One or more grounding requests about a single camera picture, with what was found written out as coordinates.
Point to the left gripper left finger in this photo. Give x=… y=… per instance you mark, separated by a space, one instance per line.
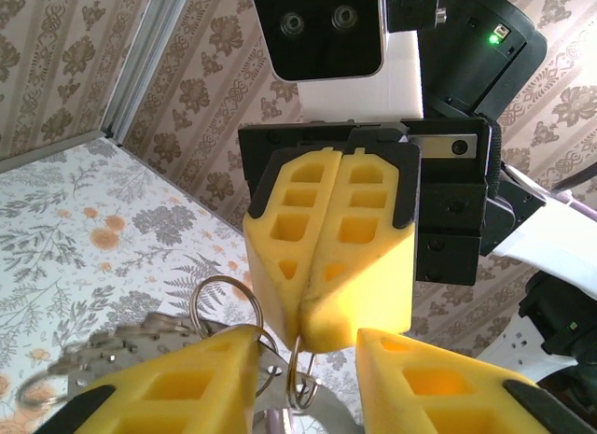
x=186 y=415

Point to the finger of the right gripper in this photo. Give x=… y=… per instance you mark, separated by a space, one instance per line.
x=373 y=289
x=266 y=256

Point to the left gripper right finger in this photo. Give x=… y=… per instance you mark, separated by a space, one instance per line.
x=443 y=415

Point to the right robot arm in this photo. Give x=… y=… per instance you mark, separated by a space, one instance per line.
x=536 y=247

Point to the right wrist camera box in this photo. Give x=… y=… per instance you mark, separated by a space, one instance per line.
x=326 y=32

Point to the aluminium corner post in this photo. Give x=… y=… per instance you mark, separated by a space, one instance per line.
x=143 y=56

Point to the aluminium table edge rail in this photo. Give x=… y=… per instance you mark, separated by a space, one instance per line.
x=46 y=150

